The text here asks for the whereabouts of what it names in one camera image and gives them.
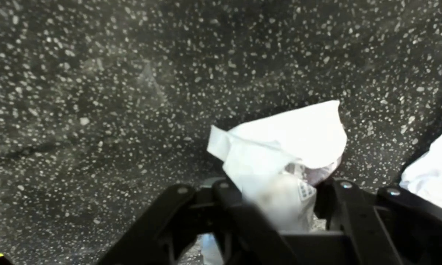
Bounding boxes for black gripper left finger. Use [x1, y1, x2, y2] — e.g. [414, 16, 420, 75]
[97, 178, 300, 265]

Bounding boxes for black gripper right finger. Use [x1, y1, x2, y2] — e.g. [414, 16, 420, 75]
[314, 176, 442, 265]

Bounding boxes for paper with handwriting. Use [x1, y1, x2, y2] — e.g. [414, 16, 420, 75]
[398, 116, 442, 215]

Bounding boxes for paper with printed text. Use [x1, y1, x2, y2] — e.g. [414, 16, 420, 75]
[205, 98, 349, 234]

